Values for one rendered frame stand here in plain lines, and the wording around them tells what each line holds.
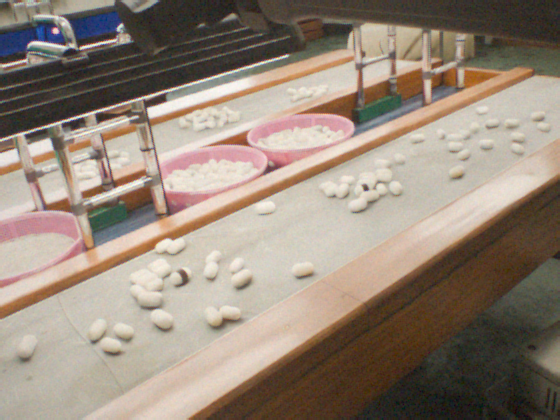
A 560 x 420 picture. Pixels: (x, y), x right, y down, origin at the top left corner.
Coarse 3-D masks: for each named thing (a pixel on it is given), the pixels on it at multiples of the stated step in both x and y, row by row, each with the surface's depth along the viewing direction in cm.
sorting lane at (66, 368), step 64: (448, 128) 143; (512, 128) 138; (320, 192) 118; (448, 192) 111; (192, 256) 100; (256, 256) 98; (320, 256) 95; (0, 320) 89; (64, 320) 87; (128, 320) 85; (192, 320) 84; (0, 384) 76; (64, 384) 74; (128, 384) 73
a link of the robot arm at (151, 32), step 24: (120, 0) 50; (144, 0) 50; (168, 0) 49; (192, 0) 50; (216, 0) 51; (144, 24) 49; (168, 24) 49; (192, 24) 50; (216, 24) 52; (144, 48) 54
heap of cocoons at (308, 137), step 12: (288, 132) 154; (300, 132) 154; (312, 132) 150; (324, 132) 151; (264, 144) 150; (276, 144) 146; (288, 144) 147; (300, 144) 143; (312, 144) 144; (300, 156) 138
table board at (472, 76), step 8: (368, 56) 224; (448, 72) 198; (464, 72) 193; (472, 72) 190; (480, 72) 188; (488, 72) 186; (496, 72) 184; (504, 72) 183; (448, 80) 199; (464, 80) 194; (472, 80) 192; (480, 80) 189
